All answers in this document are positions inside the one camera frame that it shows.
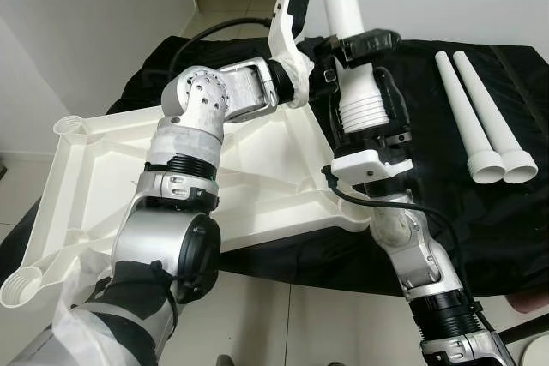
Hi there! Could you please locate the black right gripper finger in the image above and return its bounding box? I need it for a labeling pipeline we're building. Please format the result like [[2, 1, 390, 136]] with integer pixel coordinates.
[[329, 64, 348, 137], [376, 68, 411, 137]]

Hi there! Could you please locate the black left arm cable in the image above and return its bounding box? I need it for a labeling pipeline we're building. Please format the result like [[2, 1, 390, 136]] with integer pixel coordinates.
[[166, 15, 280, 84]]

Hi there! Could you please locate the white plastic tabletop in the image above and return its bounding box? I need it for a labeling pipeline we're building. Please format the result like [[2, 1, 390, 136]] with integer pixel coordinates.
[[0, 96, 378, 309]]

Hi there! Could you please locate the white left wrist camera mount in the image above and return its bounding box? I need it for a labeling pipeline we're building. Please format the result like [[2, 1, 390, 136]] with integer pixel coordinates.
[[268, 0, 314, 111]]

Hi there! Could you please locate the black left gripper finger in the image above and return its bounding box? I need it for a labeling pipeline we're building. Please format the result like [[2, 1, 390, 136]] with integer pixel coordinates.
[[337, 29, 403, 65]]

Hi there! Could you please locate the black cloth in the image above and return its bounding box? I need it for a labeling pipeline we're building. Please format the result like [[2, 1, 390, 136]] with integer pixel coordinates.
[[0, 34, 549, 298]]

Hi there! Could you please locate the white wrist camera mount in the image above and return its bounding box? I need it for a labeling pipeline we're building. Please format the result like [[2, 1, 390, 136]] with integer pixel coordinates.
[[268, 0, 314, 111], [329, 149, 414, 187]]

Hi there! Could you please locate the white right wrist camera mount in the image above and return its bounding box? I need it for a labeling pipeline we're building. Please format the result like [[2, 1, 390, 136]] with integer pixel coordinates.
[[329, 149, 414, 187]]

